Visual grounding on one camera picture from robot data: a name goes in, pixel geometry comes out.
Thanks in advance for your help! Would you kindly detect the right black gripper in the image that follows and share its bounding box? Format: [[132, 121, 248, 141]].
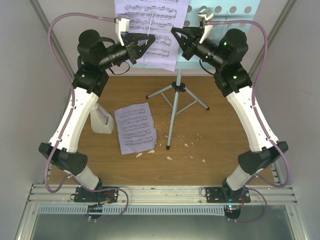
[[171, 27, 226, 71]]

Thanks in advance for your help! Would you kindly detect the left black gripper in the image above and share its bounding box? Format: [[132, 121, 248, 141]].
[[99, 34, 156, 70]]

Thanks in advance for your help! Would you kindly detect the sheet music page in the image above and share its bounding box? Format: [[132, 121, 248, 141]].
[[114, 102, 157, 155], [114, 0, 190, 71]]

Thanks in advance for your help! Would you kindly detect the light blue music stand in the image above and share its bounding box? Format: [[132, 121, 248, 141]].
[[126, 0, 262, 151]]

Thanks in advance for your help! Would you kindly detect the white metronome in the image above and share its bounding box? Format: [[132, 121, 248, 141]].
[[90, 103, 115, 134]]

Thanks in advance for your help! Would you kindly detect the clear metronome cover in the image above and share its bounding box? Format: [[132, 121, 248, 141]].
[[96, 105, 114, 134]]

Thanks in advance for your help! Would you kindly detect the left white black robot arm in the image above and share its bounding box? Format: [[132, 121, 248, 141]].
[[38, 29, 156, 202]]

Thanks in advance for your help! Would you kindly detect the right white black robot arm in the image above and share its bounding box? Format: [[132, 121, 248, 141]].
[[171, 27, 289, 203]]

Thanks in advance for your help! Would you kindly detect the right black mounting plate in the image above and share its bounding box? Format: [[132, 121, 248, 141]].
[[204, 186, 251, 204]]

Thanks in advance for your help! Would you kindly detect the black mounting plate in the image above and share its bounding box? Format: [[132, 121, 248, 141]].
[[70, 187, 119, 204], [204, 186, 251, 204]]

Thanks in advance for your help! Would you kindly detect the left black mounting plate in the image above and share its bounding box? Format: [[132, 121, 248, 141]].
[[70, 187, 119, 204]]

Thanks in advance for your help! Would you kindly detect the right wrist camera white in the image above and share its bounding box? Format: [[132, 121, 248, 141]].
[[198, 8, 214, 44]]

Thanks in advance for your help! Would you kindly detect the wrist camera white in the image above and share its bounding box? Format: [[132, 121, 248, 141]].
[[115, 14, 130, 46], [198, 8, 214, 44]]

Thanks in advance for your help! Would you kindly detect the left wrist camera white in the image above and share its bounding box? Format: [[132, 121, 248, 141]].
[[115, 14, 130, 46]]

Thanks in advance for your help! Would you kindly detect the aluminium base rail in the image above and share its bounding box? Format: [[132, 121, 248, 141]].
[[27, 184, 298, 206]]

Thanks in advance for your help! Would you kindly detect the grey cable duct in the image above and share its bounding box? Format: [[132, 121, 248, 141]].
[[38, 204, 225, 216]]

